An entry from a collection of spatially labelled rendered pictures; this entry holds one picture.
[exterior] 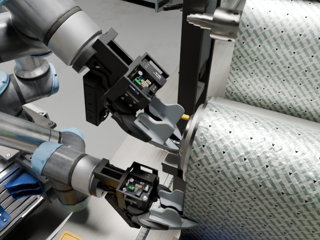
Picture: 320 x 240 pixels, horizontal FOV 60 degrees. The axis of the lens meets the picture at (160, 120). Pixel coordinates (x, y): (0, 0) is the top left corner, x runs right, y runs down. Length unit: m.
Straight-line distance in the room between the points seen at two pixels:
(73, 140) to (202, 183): 0.42
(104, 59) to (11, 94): 0.69
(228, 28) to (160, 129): 0.26
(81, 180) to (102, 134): 1.67
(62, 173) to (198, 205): 0.27
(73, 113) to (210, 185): 2.10
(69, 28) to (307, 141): 0.35
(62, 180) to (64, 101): 2.04
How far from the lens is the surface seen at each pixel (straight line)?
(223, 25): 0.59
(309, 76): 0.57
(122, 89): 0.40
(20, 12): 0.44
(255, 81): 0.59
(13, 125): 0.72
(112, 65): 0.41
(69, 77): 2.90
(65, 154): 0.60
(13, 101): 1.08
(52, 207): 1.68
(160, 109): 0.47
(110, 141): 2.17
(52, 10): 0.42
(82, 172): 0.57
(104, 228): 0.77
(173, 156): 0.58
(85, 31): 0.42
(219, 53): 1.40
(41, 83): 1.06
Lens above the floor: 1.59
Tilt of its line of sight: 44 degrees down
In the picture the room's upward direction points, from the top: straight up
